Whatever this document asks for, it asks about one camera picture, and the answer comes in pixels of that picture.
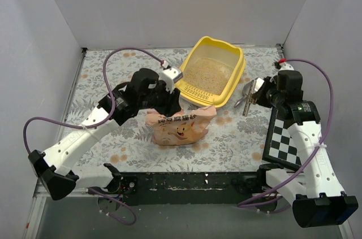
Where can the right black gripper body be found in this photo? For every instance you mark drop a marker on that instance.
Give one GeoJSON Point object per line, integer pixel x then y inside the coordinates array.
{"type": "Point", "coordinates": [261, 98]}

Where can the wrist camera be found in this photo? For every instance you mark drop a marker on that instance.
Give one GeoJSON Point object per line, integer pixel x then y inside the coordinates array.
{"type": "Point", "coordinates": [282, 64]}
{"type": "Point", "coordinates": [170, 75]}

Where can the silver metal scoop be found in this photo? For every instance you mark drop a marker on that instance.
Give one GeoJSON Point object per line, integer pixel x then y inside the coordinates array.
{"type": "Point", "coordinates": [244, 94]}

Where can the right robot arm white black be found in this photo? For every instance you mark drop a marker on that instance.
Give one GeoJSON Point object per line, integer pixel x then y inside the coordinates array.
{"type": "Point", "coordinates": [321, 200]}

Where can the yellow plastic litter box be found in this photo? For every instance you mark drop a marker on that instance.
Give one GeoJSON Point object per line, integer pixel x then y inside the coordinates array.
{"type": "Point", "coordinates": [211, 72]}

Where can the pink cat litter bag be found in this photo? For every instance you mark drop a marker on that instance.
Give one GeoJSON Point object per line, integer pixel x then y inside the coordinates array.
{"type": "Point", "coordinates": [183, 128]}

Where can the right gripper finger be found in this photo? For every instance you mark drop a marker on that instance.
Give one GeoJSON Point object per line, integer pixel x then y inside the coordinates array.
{"type": "Point", "coordinates": [255, 98]}
{"type": "Point", "coordinates": [259, 86]}

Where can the black white checkerboard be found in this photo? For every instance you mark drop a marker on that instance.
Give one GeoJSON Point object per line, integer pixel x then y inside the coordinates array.
{"type": "Point", "coordinates": [279, 147]}

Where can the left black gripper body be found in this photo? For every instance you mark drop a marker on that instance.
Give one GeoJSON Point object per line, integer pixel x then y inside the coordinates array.
{"type": "Point", "coordinates": [172, 103]}

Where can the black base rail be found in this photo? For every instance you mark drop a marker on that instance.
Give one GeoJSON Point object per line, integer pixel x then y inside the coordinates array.
{"type": "Point", "coordinates": [181, 188]}

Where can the floral patterned table mat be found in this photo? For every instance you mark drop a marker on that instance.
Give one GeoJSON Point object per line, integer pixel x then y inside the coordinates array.
{"type": "Point", "coordinates": [233, 142]}

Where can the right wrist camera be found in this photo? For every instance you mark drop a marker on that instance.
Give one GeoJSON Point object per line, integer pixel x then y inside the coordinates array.
{"type": "Point", "coordinates": [282, 64]}

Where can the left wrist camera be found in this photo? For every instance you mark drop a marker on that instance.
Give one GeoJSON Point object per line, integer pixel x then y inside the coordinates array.
{"type": "Point", "coordinates": [170, 75]}

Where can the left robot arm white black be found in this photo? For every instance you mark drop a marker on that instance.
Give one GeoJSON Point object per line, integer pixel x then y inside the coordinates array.
{"type": "Point", "coordinates": [55, 166]}

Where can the gold brown bookmark strip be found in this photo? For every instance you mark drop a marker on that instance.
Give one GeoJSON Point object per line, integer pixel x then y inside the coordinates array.
{"type": "Point", "coordinates": [248, 98]}

